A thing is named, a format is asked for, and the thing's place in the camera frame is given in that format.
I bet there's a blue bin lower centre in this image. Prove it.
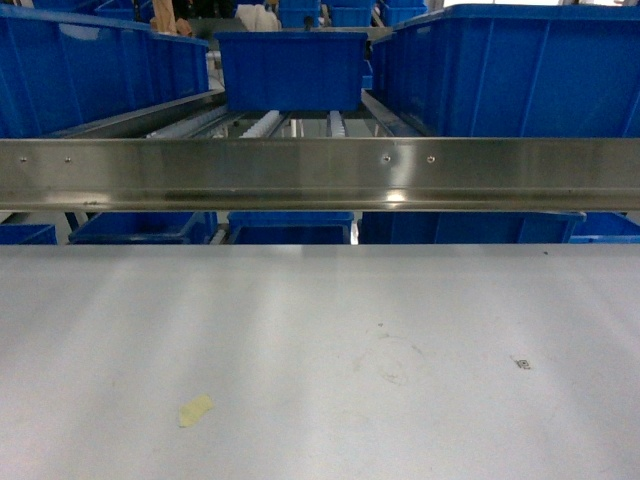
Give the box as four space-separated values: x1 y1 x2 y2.
227 211 354 245

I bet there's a white roller track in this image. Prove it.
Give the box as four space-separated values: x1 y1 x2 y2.
327 110 346 138

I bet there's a blue bin upper centre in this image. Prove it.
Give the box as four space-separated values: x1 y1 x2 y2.
215 31 367 111

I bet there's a yellow tape scrap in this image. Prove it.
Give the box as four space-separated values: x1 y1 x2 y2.
178 394 214 428

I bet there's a large blue bin upper right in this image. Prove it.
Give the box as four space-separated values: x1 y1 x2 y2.
371 4 639 138

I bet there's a blue bin lower far right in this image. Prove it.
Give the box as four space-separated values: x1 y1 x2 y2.
569 212 639 244

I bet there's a blue bin upper left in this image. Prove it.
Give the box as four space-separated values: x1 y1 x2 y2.
1 5 209 138

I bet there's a blue bin lower far left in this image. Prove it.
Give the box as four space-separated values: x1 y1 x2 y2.
0 224 57 245

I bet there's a stainless steel shelf rail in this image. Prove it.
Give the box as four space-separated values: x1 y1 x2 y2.
1 137 639 211

